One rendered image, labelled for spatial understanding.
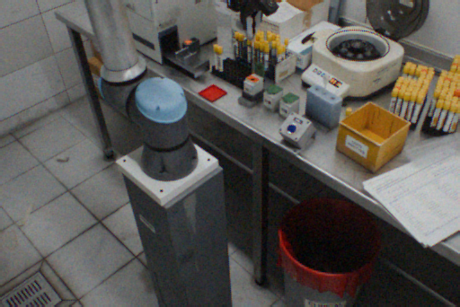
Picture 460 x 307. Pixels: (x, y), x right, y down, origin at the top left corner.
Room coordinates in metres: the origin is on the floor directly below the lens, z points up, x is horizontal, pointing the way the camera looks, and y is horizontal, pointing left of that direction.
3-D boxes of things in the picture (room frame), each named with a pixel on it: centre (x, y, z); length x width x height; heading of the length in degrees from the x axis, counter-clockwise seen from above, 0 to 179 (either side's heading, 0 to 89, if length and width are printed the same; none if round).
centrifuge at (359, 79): (1.30, -0.41, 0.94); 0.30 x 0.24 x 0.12; 123
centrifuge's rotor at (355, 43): (1.31, -0.42, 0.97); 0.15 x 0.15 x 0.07
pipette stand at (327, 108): (1.08, -0.28, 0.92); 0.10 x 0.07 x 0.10; 37
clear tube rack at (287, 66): (1.40, -0.13, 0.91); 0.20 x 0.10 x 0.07; 42
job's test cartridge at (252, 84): (1.21, -0.08, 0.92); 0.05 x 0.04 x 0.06; 132
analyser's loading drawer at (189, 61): (1.42, 0.15, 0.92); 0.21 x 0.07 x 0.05; 42
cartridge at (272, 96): (1.17, -0.14, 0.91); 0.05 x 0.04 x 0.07; 132
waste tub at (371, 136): (0.94, -0.38, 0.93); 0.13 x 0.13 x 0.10; 38
